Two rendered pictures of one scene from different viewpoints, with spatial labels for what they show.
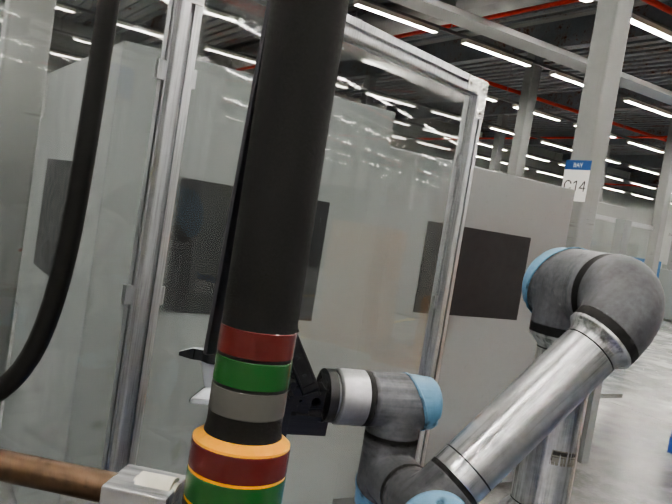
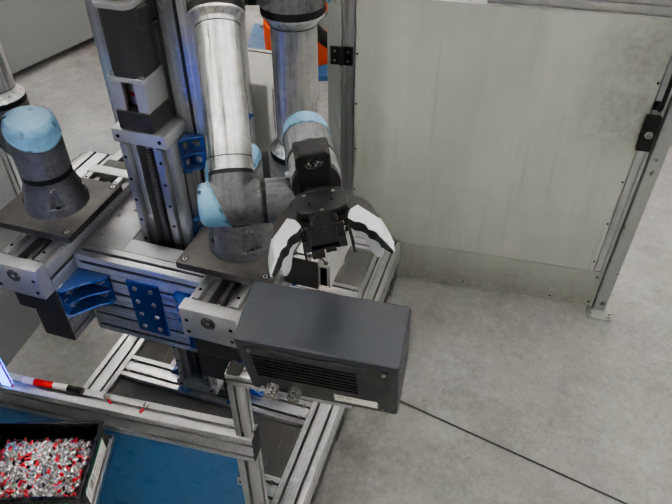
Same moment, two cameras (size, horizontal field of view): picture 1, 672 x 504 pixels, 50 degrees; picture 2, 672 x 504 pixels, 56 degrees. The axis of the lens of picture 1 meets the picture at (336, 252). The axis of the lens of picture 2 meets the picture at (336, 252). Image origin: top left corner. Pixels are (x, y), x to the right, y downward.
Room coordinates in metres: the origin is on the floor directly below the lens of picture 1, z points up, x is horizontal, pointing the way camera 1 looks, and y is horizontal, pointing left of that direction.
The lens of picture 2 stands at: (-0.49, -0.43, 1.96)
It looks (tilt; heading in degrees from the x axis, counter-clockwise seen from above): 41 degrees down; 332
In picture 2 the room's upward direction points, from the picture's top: straight up
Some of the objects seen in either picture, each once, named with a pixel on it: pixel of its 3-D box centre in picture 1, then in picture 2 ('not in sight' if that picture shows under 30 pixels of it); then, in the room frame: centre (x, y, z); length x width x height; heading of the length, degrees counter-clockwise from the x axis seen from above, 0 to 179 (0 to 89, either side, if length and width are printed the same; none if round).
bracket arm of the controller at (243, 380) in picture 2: not in sight; (290, 384); (0.17, -0.69, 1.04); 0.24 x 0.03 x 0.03; 49
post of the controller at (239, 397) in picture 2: not in sight; (240, 401); (0.23, -0.61, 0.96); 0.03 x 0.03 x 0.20; 49
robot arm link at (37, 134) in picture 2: not in sight; (34, 141); (0.94, -0.41, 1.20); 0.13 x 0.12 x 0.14; 19
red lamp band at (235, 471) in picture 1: (239, 453); not in sight; (0.31, 0.03, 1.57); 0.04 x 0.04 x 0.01
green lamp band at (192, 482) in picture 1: (235, 482); not in sight; (0.31, 0.03, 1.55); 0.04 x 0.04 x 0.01
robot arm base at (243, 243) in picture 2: not in sight; (240, 223); (0.58, -0.76, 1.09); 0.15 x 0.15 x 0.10
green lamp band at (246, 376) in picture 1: (252, 368); not in sight; (0.31, 0.03, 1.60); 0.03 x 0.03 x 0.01
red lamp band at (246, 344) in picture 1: (257, 339); not in sight; (0.31, 0.03, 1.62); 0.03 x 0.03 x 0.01
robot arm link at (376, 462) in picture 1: (390, 475); not in sight; (0.96, -0.12, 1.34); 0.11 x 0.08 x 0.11; 19
